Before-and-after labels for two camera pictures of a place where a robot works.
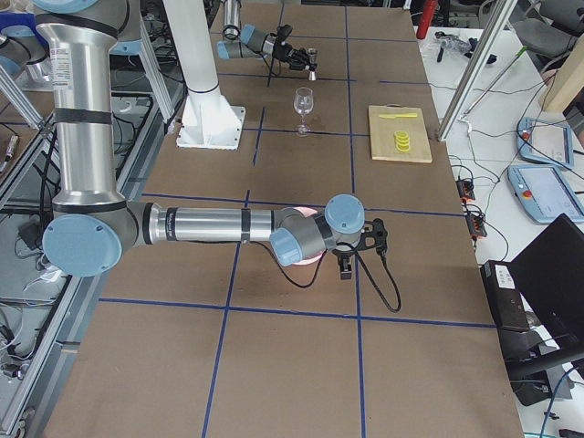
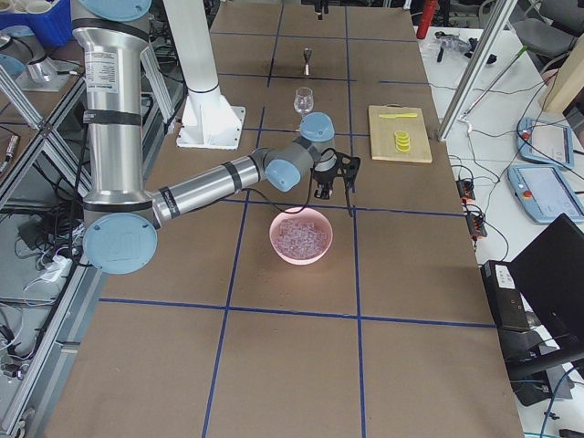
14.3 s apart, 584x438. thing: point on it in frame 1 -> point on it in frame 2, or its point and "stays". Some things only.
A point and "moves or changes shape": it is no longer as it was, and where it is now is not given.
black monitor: x=549 y=271 stays
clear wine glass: x=303 y=104 stays
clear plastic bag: x=452 y=45 stays
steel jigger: x=313 y=54 moves or changes shape
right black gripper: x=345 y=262 -> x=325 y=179
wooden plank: x=569 y=79 stays
